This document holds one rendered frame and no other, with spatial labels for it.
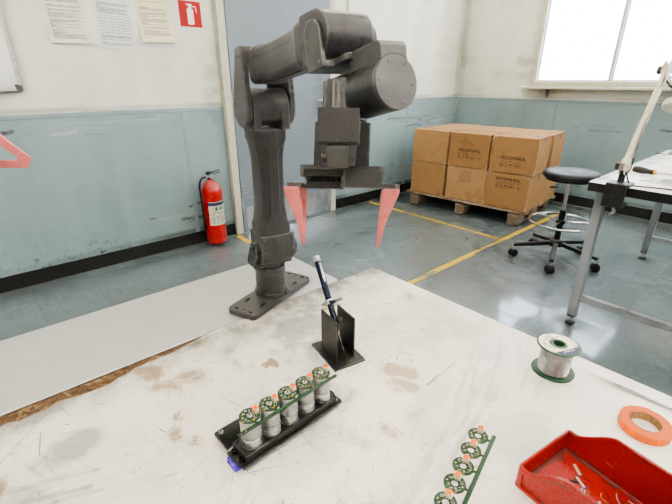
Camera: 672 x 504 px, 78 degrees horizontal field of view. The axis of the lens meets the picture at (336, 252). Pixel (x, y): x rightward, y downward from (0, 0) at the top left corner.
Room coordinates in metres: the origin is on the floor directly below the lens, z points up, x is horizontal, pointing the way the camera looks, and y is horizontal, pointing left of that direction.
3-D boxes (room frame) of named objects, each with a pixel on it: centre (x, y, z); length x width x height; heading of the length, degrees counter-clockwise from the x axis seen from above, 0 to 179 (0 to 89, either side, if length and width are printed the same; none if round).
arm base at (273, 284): (0.78, 0.14, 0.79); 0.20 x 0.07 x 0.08; 151
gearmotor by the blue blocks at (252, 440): (0.38, 0.10, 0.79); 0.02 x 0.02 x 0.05
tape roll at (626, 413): (0.42, -0.41, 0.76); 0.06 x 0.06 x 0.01
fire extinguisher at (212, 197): (3.01, 0.92, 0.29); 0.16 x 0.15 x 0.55; 131
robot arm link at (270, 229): (0.76, 0.13, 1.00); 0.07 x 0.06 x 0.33; 123
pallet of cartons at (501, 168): (4.04, -1.43, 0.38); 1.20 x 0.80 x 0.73; 47
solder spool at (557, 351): (0.54, -0.34, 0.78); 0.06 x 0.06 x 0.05
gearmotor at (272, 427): (0.39, 0.08, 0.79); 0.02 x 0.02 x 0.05
